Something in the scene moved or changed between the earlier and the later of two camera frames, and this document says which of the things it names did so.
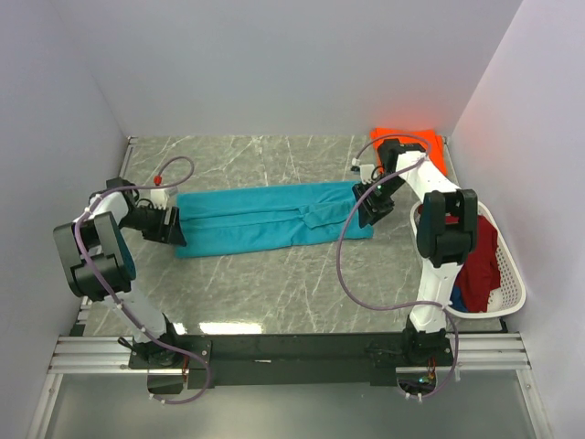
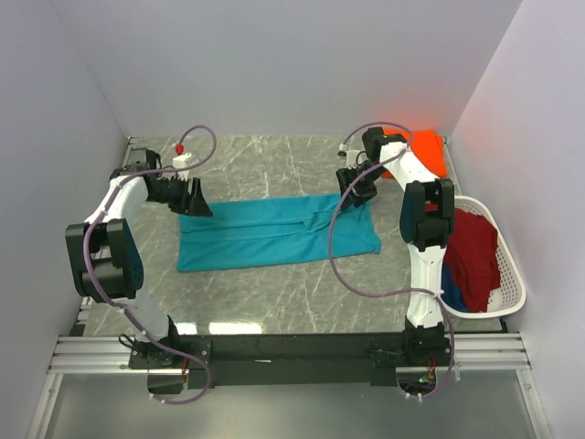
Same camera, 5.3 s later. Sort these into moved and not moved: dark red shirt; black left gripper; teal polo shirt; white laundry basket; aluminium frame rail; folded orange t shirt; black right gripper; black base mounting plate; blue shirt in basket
Moved: black right gripper; teal polo shirt; black left gripper
Not moved: blue shirt in basket; folded orange t shirt; dark red shirt; black base mounting plate; white laundry basket; aluminium frame rail
